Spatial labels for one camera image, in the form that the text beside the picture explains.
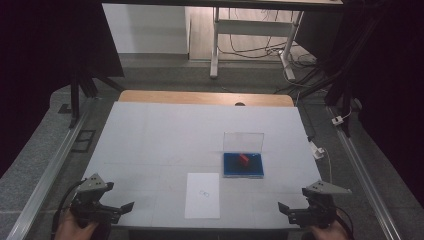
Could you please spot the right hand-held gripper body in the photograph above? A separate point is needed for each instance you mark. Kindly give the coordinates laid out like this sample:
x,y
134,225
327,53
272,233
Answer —
x,y
316,208

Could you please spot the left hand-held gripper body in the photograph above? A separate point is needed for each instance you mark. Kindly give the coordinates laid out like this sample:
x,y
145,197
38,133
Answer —
x,y
88,203

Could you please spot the blue ink pad case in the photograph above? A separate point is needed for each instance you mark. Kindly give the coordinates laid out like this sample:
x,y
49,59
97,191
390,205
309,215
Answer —
x,y
243,166

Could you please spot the red stamp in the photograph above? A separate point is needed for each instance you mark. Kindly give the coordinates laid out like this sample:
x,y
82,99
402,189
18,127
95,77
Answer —
x,y
244,158

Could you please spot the person's right hand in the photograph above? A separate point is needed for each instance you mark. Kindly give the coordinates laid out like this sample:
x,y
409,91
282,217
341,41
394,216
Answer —
x,y
328,233

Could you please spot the person's left hand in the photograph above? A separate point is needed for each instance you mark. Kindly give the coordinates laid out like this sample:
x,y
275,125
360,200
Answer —
x,y
68,230

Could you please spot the white paper sheet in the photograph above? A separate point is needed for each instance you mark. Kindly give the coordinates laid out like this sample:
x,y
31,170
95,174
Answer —
x,y
202,196

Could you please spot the small white power adapter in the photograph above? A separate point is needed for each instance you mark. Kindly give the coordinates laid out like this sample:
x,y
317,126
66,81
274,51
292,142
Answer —
x,y
337,120

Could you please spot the black curtain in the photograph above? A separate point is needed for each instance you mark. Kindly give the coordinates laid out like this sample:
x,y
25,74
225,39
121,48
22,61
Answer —
x,y
33,50
393,83

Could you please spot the aluminium rail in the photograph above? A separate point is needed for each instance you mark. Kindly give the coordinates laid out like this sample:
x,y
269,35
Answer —
x,y
50,173
363,173

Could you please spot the black floor frame plate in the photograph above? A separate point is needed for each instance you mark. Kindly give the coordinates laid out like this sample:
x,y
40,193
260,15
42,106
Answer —
x,y
83,140

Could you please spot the white desk frame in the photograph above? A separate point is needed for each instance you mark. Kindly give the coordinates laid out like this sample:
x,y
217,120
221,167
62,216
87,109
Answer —
x,y
253,28

